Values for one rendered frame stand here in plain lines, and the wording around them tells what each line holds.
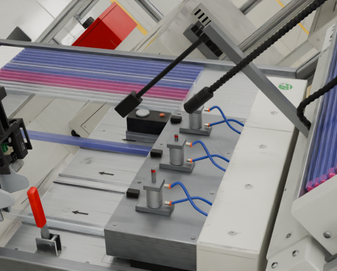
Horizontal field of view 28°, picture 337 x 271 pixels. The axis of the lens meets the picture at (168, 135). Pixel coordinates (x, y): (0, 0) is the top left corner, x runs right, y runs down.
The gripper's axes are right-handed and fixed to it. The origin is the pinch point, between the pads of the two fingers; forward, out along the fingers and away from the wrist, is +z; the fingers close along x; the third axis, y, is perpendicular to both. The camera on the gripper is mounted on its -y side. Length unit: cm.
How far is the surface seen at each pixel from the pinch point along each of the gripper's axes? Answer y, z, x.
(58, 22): -58, 15, 132
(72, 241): 13.3, 3.3, -3.0
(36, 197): 12.1, -6.6, -6.2
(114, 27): -18, 5, 92
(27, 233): 6.0, 2.0, -3.0
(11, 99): -16.2, -2.0, 34.5
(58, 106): -77, 56, 147
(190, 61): 15, 2, 58
